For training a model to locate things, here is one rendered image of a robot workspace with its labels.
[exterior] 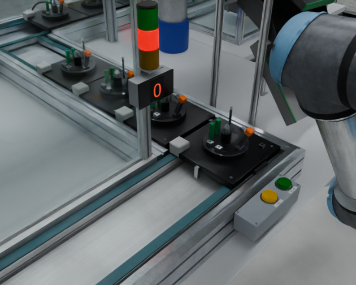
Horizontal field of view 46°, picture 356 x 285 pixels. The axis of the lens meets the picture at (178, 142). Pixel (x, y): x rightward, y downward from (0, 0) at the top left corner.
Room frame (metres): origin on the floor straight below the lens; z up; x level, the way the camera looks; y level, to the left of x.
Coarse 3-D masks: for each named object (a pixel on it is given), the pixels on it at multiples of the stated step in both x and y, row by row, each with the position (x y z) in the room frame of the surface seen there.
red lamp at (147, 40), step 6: (138, 30) 0.93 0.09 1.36; (156, 30) 0.93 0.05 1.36; (138, 36) 0.94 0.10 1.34; (144, 36) 0.93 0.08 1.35; (150, 36) 0.93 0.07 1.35; (156, 36) 0.93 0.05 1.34; (138, 42) 0.94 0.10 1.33; (144, 42) 0.93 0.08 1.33; (150, 42) 0.92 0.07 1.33; (156, 42) 0.93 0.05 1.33; (144, 48) 0.93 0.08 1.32; (150, 48) 0.92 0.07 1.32; (156, 48) 0.93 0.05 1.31
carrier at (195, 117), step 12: (168, 96) 1.31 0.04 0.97; (156, 108) 1.19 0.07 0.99; (168, 108) 1.17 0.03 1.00; (192, 108) 1.23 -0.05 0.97; (156, 120) 1.12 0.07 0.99; (168, 120) 1.12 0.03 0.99; (180, 120) 1.13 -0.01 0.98; (192, 120) 1.15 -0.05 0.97; (204, 120) 1.15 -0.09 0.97; (156, 132) 1.08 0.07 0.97; (168, 132) 1.08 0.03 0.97; (180, 132) 1.08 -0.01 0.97; (192, 132) 1.10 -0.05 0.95; (168, 144) 1.02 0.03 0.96
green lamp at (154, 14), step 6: (138, 12) 0.93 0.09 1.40; (144, 12) 0.92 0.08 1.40; (150, 12) 0.93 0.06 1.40; (156, 12) 0.94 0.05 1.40; (138, 18) 0.93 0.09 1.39; (144, 18) 0.92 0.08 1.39; (150, 18) 0.93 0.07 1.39; (156, 18) 0.94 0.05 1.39; (138, 24) 0.93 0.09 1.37; (144, 24) 0.92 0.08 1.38; (150, 24) 0.93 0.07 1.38; (156, 24) 0.93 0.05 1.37; (144, 30) 0.92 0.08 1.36; (150, 30) 0.93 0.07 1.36
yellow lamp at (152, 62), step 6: (138, 48) 0.95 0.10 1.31; (138, 54) 0.94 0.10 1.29; (144, 54) 0.93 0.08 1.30; (150, 54) 0.92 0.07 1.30; (156, 54) 0.93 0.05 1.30; (144, 60) 0.93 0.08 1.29; (150, 60) 0.92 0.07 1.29; (156, 60) 0.93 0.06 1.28; (144, 66) 0.93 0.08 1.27; (150, 66) 0.92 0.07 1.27; (156, 66) 0.93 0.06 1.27
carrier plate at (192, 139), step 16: (208, 128) 1.10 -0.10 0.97; (192, 144) 1.02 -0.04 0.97; (256, 144) 1.02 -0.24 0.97; (272, 144) 1.02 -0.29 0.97; (192, 160) 0.94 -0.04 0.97; (208, 160) 0.94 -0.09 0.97; (240, 160) 0.94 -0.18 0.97; (256, 160) 0.94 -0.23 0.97; (224, 176) 0.87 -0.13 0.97; (240, 176) 0.87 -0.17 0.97
